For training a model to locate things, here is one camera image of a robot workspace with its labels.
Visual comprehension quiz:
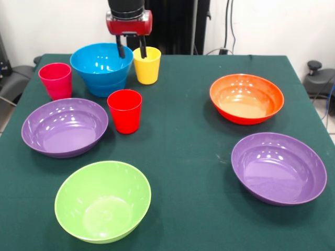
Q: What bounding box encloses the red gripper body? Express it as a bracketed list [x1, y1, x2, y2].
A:
[105, 10, 153, 37]

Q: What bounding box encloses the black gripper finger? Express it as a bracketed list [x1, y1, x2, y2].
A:
[138, 36, 148, 60]
[115, 35, 127, 59]

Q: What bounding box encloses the yellow plastic cup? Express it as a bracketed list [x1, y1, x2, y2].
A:
[132, 47, 162, 85]

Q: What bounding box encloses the large blue plastic bowl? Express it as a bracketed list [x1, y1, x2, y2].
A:
[69, 43, 134, 84]

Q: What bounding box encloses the orange plastic bowl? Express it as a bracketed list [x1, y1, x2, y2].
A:
[209, 74, 285, 126]

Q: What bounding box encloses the small teal plastic bowl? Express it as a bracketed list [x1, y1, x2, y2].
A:
[83, 75, 128, 98]

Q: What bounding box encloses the red plastic cup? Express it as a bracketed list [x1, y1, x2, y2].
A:
[107, 89, 143, 134]

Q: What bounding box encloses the pink plastic cup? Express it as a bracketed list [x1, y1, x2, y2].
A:
[38, 62, 73, 101]

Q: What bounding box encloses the purple plastic bowl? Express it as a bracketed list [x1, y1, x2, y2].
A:
[21, 98, 109, 159]
[231, 132, 328, 207]

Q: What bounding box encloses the dark green tablecloth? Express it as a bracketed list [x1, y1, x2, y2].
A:
[0, 53, 335, 251]

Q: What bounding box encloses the grey equipment base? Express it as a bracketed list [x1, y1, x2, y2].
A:
[0, 33, 35, 105]

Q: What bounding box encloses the green plastic bowl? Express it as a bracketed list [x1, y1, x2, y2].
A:
[54, 161, 152, 245]

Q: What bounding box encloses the black wall cable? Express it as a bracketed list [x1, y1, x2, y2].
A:
[221, 18, 236, 55]

